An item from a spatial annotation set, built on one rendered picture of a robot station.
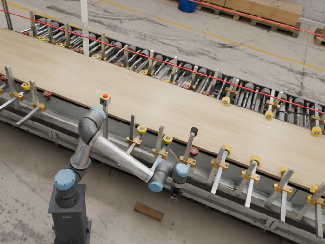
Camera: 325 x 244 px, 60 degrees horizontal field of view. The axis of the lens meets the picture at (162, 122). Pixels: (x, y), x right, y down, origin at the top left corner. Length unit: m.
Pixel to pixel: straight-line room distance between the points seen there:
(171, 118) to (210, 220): 1.16
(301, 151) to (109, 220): 1.94
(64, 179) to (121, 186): 1.11
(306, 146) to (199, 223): 1.28
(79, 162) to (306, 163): 1.92
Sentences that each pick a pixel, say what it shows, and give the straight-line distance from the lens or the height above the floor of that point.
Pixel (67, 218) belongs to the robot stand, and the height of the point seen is 0.49.
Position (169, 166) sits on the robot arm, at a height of 1.18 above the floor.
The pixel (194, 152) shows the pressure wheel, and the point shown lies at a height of 0.91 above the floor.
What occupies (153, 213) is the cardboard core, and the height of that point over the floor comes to 0.07.
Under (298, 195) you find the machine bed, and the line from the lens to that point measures 2.75.
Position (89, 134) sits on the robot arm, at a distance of 1.76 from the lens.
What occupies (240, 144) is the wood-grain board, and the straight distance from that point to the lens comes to 2.64.
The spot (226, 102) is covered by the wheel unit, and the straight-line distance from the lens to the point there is 3.00.
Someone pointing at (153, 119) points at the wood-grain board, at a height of 0.90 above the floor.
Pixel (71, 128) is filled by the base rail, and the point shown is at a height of 0.70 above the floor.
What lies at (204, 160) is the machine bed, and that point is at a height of 0.73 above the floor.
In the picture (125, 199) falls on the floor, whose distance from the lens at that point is 3.13.
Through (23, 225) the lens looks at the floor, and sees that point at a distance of 3.11.
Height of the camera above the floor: 2.63
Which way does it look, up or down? 41 degrees down
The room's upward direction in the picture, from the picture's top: 10 degrees clockwise
